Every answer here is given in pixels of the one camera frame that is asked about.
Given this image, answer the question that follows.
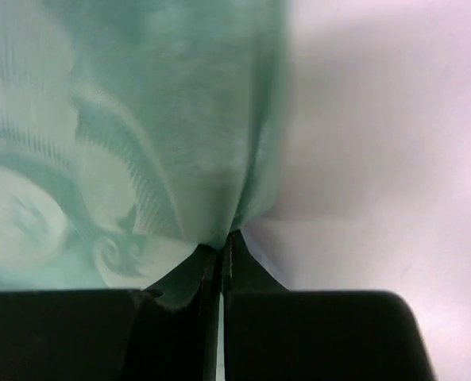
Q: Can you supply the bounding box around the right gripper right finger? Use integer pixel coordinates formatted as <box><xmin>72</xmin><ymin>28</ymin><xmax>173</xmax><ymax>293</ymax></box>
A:
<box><xmin>222</xmin><ymin>232</ymin><xmax>434</xmax><ymax>381</ymax></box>

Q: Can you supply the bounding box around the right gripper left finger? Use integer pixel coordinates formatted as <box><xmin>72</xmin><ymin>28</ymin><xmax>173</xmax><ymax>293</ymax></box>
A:
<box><xmin>0</xmin><ymin>246</ymin><xmax>221</xmax><ymax>380</ymax></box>

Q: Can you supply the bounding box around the green patterned cloth placemat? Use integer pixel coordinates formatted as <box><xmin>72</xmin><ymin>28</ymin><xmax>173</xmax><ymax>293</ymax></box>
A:
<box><xmin>0</xmin><ymin>1</ymin><xmax>288</xmax><ymax>291</ymax></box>

